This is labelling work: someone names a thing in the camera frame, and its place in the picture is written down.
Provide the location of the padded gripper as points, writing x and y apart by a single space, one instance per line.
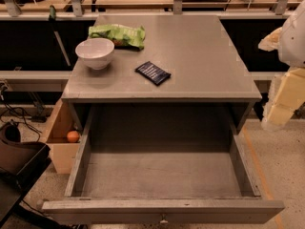
294 42

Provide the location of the grey top drawer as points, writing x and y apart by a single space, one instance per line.
137 162

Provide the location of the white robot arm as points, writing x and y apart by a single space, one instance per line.
289 39

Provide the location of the dark blue snack packet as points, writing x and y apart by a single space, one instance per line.
153 73

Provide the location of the grey cabinet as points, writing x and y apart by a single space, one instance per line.
195 49

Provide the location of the green chip bag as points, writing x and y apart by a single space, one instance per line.
120 35

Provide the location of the white ceramic bowl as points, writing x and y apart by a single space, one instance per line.
95 53

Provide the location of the orange fruit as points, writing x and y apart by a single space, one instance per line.
73 136

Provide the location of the wooden side box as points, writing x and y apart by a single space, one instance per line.
58 125

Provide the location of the black bin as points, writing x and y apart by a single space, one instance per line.
21 164

